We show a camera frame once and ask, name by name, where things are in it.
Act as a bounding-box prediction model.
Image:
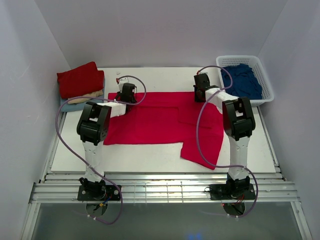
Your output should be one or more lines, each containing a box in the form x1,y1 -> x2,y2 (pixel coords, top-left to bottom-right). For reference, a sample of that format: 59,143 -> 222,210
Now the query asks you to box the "pink t shirt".
104,92 -> 224,170

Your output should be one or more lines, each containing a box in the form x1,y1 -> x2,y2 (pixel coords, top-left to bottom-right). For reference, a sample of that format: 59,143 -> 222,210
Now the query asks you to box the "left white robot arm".
76,101 -> 129,200

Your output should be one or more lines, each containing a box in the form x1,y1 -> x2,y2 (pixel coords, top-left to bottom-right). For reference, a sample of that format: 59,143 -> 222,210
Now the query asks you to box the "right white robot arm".
193,73 -> 256,200

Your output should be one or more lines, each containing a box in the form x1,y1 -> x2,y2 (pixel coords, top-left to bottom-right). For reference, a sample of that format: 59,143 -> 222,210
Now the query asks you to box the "folded beige shirt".
68,90 -> 104,105

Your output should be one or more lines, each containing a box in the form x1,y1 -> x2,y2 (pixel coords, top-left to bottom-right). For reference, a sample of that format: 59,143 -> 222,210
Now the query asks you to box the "dark blue t shirt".
224,63 -> 263,100

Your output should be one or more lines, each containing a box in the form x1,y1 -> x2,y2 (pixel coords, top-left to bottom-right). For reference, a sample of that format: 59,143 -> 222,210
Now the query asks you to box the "folded dark red shirt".
57,61 -> 104,99

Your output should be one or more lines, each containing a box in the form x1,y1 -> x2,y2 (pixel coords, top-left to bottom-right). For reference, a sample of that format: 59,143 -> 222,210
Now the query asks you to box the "folded light blue shirt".
60,102 -> 86,113

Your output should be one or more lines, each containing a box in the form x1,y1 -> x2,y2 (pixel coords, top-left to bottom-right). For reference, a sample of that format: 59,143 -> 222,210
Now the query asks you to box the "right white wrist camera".
196,70 -> 209,75

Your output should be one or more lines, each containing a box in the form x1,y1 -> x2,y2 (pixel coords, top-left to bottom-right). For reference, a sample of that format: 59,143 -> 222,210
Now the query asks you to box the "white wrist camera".
196,70 -> 209,75
116,77 -> 129,92

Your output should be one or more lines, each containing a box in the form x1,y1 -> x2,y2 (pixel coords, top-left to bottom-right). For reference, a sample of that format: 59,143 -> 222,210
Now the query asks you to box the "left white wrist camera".
116,77 -> 129,92

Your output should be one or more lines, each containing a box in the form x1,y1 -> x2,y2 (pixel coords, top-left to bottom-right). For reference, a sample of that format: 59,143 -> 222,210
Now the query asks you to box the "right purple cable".
195,65 -> 259,219

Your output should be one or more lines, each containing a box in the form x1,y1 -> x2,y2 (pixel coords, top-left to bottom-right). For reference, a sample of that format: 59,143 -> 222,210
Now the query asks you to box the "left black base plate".
77,185 -> 121,202

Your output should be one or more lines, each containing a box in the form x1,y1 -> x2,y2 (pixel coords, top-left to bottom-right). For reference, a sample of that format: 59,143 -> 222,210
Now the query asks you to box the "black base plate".
77,185 -> 121,202
204,183 -> 256,200

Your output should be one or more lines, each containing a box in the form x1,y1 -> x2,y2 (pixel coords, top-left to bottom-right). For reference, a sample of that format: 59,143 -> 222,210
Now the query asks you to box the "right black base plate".
204,183 -> 256,200

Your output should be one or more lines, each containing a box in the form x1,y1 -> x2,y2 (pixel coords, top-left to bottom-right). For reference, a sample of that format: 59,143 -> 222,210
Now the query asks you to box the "aluminium rail frame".
30,108 -> 299,204

